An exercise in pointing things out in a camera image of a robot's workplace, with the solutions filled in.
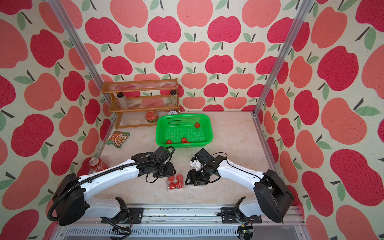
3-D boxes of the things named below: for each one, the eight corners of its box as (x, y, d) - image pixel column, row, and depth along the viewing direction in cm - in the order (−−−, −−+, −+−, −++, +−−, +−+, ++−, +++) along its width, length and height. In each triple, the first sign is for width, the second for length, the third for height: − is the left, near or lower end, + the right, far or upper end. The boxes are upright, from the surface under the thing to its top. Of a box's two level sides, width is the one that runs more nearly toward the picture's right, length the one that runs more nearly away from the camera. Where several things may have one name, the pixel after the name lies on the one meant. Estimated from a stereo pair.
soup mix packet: (107, 144, 104) (105, 142, 102) (117, 131, 111) (116, 129, 109) (120, 148, 102) (119, 146, 100) (130, 134, 110) (128, 132, 107)
